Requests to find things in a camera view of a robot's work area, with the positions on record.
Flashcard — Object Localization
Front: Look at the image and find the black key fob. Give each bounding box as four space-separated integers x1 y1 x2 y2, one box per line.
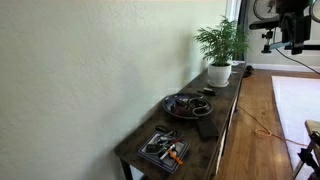
155 125 169 133

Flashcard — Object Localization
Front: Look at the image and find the blue white square tray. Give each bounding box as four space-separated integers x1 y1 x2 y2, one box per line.
138 131 189 173

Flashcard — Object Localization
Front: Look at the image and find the large dark round bowl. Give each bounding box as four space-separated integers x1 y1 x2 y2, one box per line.
162 93 213 120

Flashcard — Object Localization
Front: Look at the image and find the dark wooden console table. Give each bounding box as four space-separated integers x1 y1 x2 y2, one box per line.
115 64 245 180

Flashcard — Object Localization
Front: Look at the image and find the white plant pot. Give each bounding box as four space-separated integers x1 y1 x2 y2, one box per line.
208 64 231 87

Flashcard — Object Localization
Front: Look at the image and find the green potted plant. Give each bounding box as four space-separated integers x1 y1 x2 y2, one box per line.
194 16 249 67

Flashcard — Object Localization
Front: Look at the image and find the white rug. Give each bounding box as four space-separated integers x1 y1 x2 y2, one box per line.
271 76 320 167

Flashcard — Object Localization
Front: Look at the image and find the orange handled tool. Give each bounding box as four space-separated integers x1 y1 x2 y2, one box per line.
169 150 183 165

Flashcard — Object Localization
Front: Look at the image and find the orange extension cord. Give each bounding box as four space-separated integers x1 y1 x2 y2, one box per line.
237 105 308 148

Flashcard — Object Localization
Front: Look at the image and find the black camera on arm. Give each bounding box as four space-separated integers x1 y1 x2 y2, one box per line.
249 0 320 55

